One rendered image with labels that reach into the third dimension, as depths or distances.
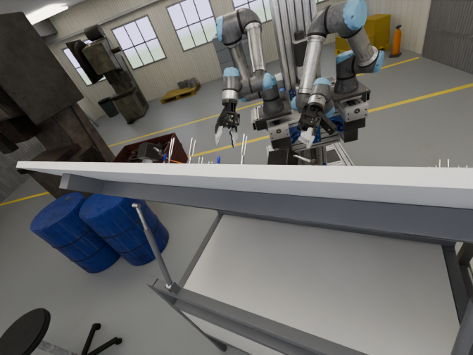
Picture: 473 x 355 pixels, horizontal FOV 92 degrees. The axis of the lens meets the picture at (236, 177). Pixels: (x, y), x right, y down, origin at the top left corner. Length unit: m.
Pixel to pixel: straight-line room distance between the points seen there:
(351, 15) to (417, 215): 1.03
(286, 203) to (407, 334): 0.81
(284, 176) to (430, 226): 0.22
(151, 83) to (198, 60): 1.78
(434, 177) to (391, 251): 1.02
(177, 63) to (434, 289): 8.01
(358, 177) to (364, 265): 0.97
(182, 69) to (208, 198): 7.92
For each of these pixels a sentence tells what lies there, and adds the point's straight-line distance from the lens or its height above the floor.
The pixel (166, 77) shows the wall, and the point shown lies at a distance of 8.54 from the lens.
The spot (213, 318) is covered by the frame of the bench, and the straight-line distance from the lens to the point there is 1.20.
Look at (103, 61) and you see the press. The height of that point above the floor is 1.60.
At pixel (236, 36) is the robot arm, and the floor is 1.68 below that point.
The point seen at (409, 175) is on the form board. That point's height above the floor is 1.68.
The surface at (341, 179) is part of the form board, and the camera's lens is 0.26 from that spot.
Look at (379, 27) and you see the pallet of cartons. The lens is 6.36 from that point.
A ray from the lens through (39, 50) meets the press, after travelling 4.26.
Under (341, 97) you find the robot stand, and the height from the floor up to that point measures 1.16.
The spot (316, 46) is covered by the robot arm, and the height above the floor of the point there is 1.55.
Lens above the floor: 1.85
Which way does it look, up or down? 36 degrees down
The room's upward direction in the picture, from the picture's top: 21 degrees counter-clockwise
